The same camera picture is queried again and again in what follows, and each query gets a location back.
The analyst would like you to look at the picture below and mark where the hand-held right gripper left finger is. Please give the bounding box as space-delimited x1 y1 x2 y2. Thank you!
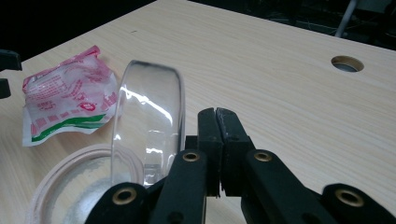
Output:
148 106 224 224

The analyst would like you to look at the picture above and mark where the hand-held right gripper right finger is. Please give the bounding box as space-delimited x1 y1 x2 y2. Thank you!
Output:
216 106 340 224

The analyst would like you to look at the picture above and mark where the white plastic bag red print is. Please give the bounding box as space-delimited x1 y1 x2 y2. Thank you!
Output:
21 45 120 147

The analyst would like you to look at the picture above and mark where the clear jar with beige lid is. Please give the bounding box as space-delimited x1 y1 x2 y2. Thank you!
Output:
24 60 187 224

